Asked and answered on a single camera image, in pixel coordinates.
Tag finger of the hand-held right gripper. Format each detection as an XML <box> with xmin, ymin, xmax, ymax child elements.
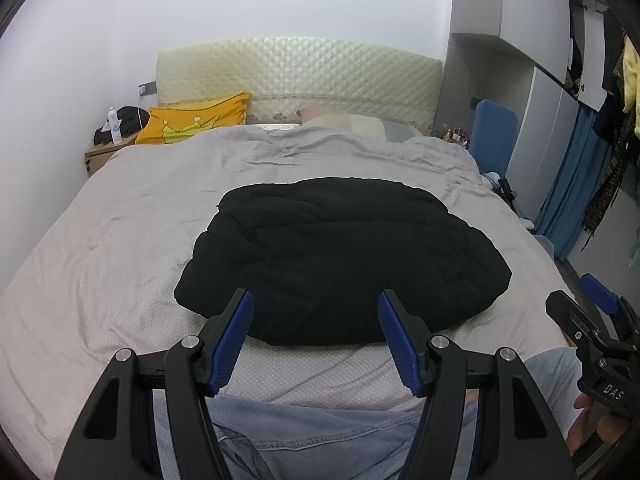
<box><xmin>545</xmin><ymin>290</ymin><xmax>609</xmax><ymax>361</ymax></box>
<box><xmin>580</xmin><ymin>274</ymin><xmax>637</xmax><ymax>332</ymax></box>

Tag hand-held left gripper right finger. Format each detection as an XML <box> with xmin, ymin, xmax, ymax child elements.
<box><xmin>377</xmin><ymin>289</ymin><xmax>576</xmax><ymax>480</ymax></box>

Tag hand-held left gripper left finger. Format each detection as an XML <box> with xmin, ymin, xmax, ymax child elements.
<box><xmin>54</xmin><ymin>287</ymin><xmax>255</xmax><ymax>480</ymax></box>

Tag black puffer jacket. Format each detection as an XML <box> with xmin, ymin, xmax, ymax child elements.
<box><xmin>173</xmin><ymin>176</ymin><xmax>513</xmax><ymax>347</ymax></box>

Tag person's right hand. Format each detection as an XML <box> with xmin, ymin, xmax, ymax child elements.
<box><xmin>566</xmin><ymin>393</ymin><xmax>632</xmax><ymax>457</ymax></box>

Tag patterned hanging garment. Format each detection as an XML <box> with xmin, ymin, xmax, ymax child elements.
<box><xmin>582</xmin><ymin>125</ymin><xmax>637</xmax><ymax>237</ymax></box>

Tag blue curtain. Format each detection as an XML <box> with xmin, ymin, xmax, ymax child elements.
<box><xmin>535</xmin><ymin>107</ymin><xmax>598</xmax><ymax>261</ymax></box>

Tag person's blue jeans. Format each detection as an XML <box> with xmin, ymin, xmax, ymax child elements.
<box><xmin>150</xmin><ymin>347</ymin><xmax>583</xmax><ymax>480</ymax></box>

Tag black stand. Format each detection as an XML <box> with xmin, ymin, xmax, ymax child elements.
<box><xmin>492</xmin><ymin>177</ymin><xmax>522</xmax><ymax>217</ymax></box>

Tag black hanging garment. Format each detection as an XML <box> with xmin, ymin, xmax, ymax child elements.
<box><xmin>592</xmin><ymin>10</ymin><xmax>632</xmax><ymax>147</ymax></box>

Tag blue chair back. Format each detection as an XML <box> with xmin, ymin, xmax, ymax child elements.
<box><xmin>467</xmin><ymin>99</ymin><xmax>518</xmax><ymax>176</ymax></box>

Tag yellow hanging garment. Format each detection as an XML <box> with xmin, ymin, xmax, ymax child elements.
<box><xmin>621</xmin><ymin>35</ymin><xmax>640</xmax><ymax>136</ymax></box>

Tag grey pillow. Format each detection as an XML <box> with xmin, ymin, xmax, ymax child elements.
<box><xmin>297</xmin><ymin>105</ymin><xmax>426</xmax><ymax>143</ymax></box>

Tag yellow printed pillow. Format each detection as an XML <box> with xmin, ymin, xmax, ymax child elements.
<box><xmin>135</xmin><ymin>91</ymin><xmax>252</xmax><ymax>145</ymax></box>

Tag brown cardboard nightstand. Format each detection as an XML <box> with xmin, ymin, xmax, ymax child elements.
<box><xmin>84</xmin><ymin>132</ymin><xmax>138</xmax><ymax>177</ymax></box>

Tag black bag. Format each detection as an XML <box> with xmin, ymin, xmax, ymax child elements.
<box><xmin>94</xmin><ymin>106</ymin><xmax>151</xmax><ymax>147</ymax></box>

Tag white bottle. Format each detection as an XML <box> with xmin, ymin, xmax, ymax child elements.
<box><xmin>107</xmin><ymin>106</ymin><xmax>123</xmax><ymax>146</ymax></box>

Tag cream quilted headboard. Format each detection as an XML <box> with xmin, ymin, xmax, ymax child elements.
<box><xmin>156</xmin><ymin>36</ymin><xmax>445</xmax><ymax>128</ymax></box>

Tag white wardrobe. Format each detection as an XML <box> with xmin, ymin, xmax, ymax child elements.
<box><xmin>445</xmin><ymin>0</ymin><xmax>621</xmax><ymax>226</ymax></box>

